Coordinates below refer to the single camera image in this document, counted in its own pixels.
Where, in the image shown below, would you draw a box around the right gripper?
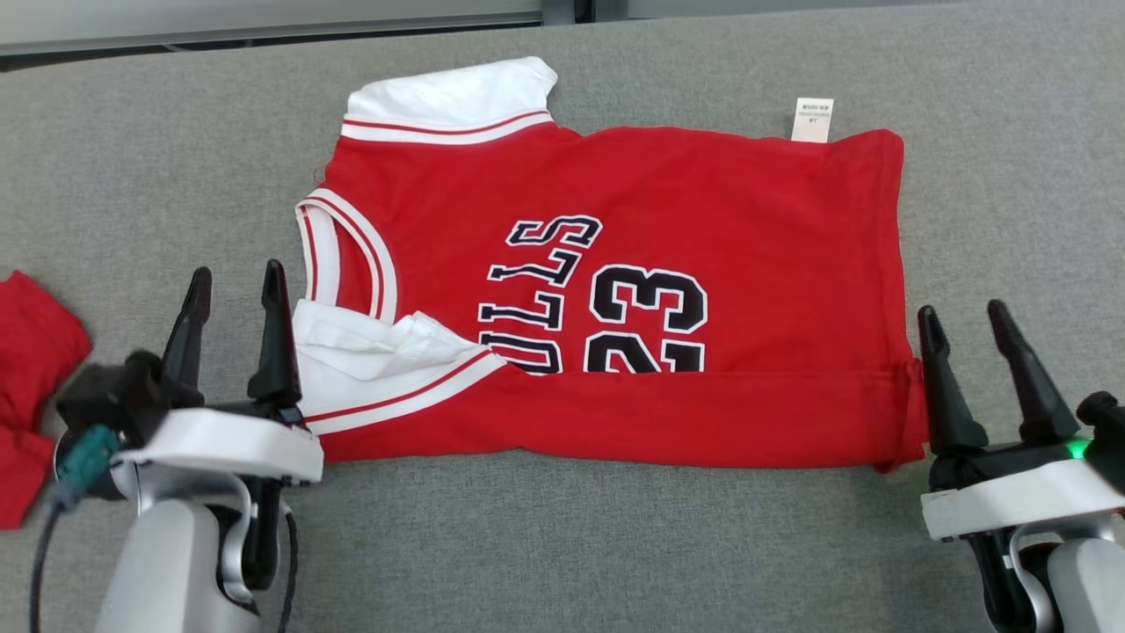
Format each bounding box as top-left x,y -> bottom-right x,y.
917,299 -> 1092,494

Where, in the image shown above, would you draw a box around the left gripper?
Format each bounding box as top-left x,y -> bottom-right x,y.
162,258 -> 309,430

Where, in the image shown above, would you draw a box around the red shorts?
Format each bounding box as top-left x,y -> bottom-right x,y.
0,270 -> 94,530

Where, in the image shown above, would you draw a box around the red basketball jersey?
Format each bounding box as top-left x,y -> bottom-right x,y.
294,56 -> 932,475

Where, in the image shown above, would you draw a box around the grey fabric sofa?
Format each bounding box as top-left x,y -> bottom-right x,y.
0,0 -> 1125,633

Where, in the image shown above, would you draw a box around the black right camera plug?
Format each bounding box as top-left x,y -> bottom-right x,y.
1076,390 -> 1125,495

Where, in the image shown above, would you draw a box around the black camera plug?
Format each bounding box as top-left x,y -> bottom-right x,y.
1076,390 -> 1125,495
55,349 -> 206,451

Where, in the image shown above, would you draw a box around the black left camera plug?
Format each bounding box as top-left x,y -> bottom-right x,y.
55,349 -> 206,451

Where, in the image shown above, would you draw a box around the teal left camera cable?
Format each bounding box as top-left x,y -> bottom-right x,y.
29,425 -> 121,633

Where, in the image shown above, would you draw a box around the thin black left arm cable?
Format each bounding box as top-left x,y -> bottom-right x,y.
276,506 -> 301,633

